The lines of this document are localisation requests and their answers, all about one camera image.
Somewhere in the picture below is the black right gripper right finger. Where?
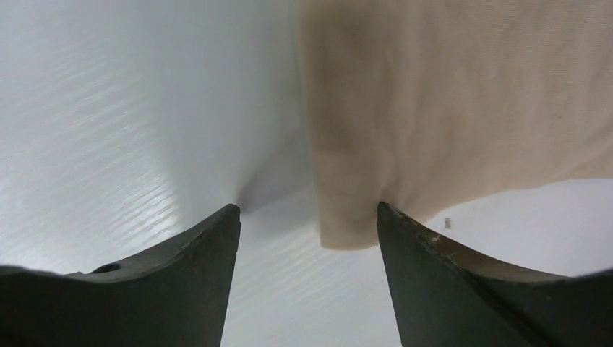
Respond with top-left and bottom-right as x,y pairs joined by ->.
377,203 -> 612,346

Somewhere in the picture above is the beige t shirt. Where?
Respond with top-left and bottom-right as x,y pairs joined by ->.
300,1 -> 612,250

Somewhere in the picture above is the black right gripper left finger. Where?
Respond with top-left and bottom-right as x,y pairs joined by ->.
1,204 -> 241,346

